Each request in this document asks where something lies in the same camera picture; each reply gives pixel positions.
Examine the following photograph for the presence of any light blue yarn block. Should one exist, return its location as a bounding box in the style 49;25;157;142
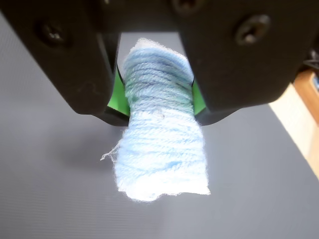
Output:
100;37;211;203

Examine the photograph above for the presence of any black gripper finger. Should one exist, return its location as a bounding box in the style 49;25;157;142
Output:
174;0;314;126
0;0;131;127

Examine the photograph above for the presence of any brown wooden furniture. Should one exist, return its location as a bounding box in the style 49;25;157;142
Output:
293;69;319;113

